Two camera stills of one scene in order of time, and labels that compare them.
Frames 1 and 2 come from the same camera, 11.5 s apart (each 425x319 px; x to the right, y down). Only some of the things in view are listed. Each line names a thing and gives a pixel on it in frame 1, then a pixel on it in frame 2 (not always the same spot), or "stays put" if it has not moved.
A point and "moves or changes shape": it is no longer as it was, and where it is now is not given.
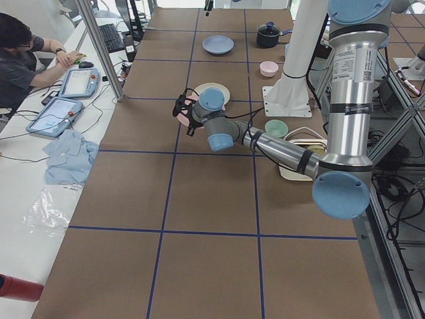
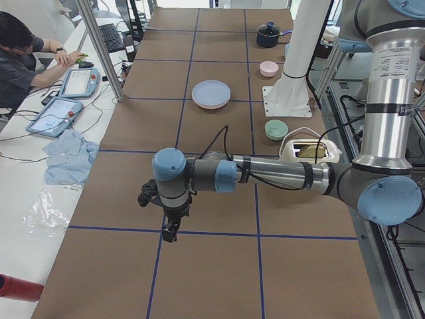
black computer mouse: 85,64 stays put
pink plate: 185,117 moves or changes shape
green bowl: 276,127 stays put
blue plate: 218,44 to 211,92
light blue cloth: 70,159 stays put
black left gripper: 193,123 to 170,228
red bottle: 12,288 stays put
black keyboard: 111,38 stays put
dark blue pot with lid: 267,35 stays put
